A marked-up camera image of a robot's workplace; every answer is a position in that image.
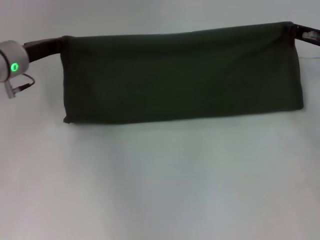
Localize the grey left wrist cable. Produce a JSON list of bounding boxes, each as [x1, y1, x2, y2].
[[12, 73, 36, 91]]

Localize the dark green t-shirt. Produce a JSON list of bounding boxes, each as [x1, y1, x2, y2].
[[62, 21, 305, 125]]

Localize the silver left wrist cable plug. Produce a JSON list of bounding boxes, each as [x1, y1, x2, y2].
[[3, 80, 16, 100]]

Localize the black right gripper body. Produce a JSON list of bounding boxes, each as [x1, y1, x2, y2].
[[291, 23, 320, 48]]

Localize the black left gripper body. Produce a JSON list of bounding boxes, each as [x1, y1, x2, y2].
[[23, 36, 64, 63]]

